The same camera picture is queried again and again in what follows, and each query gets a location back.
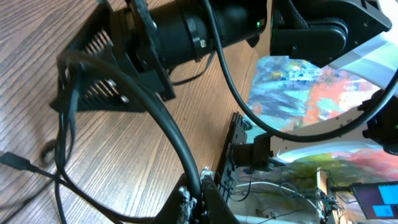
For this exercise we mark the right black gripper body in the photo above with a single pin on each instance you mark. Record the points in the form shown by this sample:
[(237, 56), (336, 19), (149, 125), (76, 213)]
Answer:
[(127, 39)]

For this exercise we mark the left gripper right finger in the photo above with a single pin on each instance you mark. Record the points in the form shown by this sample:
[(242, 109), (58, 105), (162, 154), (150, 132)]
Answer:
[(214, 210)]

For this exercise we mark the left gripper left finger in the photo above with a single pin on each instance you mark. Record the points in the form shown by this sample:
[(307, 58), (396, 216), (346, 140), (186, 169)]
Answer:
[(179, 206)]

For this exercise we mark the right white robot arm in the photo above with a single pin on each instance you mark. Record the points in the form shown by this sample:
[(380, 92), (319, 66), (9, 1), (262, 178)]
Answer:
[(319, 32)]

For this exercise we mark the laptop with blue screen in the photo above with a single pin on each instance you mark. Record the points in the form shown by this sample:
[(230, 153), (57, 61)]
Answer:
[(378, 201)]

